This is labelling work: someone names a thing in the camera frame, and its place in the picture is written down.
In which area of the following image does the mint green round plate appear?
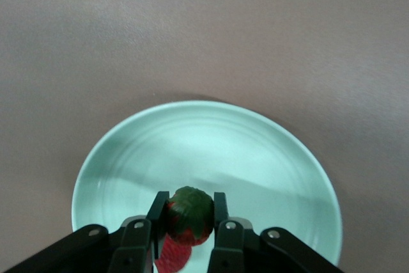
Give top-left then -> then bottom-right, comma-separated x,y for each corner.
72,100 -> 343,273

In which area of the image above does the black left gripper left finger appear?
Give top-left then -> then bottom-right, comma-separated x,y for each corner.
0,191 -> 169,273

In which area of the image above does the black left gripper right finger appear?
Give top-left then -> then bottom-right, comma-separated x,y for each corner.
207,192 -> 344,273

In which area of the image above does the brown table cover mat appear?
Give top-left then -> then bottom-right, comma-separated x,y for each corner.
0,0 -> 409,273

